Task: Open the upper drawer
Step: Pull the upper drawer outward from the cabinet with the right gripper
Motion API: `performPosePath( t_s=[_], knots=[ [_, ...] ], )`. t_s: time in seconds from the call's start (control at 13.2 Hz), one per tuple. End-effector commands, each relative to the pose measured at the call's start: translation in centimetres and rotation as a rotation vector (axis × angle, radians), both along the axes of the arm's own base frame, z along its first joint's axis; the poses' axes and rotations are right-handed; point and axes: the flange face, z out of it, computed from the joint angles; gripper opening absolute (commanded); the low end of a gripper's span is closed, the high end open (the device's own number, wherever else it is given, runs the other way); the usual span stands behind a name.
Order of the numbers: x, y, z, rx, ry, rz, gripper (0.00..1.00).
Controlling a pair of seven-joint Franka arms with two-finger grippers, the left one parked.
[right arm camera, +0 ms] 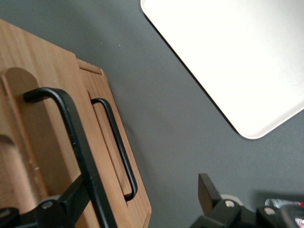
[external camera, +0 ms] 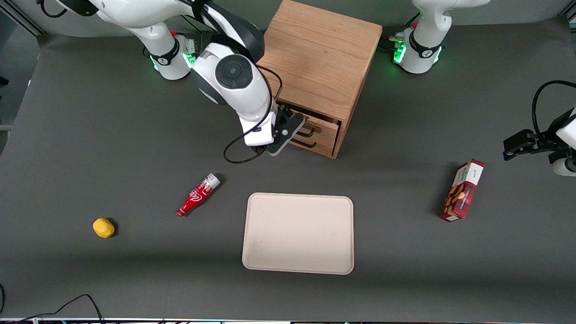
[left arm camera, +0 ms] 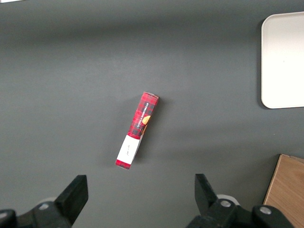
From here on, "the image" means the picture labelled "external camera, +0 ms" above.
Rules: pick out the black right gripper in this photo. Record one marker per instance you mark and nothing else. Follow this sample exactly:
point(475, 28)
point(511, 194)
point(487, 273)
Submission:
point(282, 118)

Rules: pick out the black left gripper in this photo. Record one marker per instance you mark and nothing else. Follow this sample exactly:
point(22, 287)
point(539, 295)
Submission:
point(554, 131)

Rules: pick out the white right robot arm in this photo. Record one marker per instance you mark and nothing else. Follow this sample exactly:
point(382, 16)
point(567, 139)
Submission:
point(234, 72)

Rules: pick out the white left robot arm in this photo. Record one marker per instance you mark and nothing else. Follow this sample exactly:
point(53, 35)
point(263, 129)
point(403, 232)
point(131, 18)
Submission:
point(425, 40)

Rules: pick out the wooden drawer cabinet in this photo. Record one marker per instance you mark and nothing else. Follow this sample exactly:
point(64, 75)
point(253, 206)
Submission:
point(324, 54)

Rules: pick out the red cookie box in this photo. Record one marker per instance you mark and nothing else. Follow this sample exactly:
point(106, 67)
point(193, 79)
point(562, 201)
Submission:
point(462, 191)

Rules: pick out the beige rectangular tray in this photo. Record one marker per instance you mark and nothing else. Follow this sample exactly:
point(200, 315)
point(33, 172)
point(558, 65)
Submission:
point(298, 233)

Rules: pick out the red cola bottle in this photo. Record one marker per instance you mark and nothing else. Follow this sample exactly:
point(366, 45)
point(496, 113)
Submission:
point(198, 195)

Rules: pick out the yellow lemon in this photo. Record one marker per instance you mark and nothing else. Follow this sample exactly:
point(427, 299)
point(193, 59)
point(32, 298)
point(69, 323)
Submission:
point(103, 227)

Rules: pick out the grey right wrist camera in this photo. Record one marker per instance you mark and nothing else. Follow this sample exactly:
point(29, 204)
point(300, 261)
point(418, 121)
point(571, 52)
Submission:
point(258, 130)

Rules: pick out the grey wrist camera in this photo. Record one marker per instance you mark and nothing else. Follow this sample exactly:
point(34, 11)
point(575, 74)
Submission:
point(566, 164)
point(258, 130)

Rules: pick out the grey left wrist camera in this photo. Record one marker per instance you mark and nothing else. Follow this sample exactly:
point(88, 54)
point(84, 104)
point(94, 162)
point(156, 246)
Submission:
point(566, 164)

